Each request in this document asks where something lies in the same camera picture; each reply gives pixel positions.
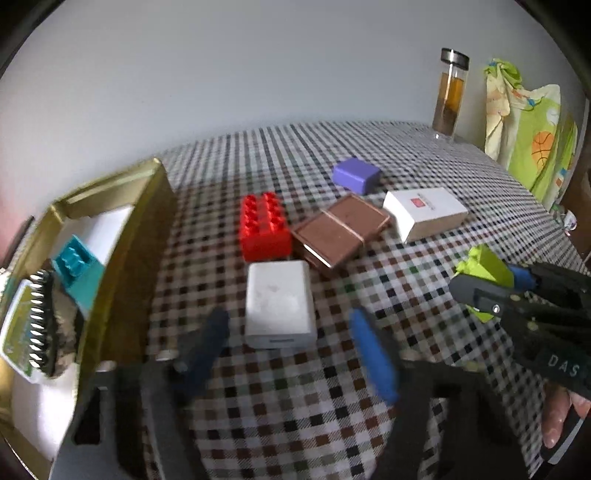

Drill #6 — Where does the red building block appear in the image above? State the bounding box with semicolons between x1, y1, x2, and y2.
239;191;293;261

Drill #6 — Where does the glass tea bottle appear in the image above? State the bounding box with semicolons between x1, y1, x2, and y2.
431;47;470;141

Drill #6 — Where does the brown card box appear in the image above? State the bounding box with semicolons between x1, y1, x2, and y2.
291;194;392;278

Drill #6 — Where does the green cube with football print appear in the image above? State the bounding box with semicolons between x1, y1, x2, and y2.
455;244;515;324

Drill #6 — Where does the black sequin hair clip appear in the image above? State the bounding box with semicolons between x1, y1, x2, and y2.
44;272;86;379

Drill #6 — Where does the person's right hand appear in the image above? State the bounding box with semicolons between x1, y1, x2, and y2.
541;385;578;449

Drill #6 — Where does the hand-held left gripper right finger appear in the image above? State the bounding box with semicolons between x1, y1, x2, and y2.
348;308;532;480

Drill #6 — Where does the white charger block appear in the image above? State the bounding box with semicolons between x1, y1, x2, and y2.
245;260;318;349

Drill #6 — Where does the blue building block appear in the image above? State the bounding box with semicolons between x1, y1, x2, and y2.
52;234;108;319

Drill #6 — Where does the gold metal tin box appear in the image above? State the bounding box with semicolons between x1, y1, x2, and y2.
0;158;178;480

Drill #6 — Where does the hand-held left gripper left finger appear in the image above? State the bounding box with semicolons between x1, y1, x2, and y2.
53;307;232;480

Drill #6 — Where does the green printed cloth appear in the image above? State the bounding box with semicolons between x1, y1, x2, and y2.
482;58;578;210

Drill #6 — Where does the white cardboard box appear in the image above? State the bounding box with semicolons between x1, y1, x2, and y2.
383;187;468;244

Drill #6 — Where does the purple box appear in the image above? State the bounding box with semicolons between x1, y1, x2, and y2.
332;158;382;195

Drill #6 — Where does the clear plastic case green label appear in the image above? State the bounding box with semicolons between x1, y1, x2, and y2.
0;277;56;385

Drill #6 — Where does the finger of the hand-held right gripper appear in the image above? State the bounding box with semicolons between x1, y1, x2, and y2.
449;274;542;322
505;263;591;305

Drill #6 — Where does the white paper sheet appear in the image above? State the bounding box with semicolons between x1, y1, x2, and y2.
9;205;137;462

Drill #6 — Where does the checked tablecloth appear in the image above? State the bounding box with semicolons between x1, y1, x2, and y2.
148;121;591;480

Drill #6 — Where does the brown wooden comb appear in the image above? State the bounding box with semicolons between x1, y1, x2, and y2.
25;270;58;374

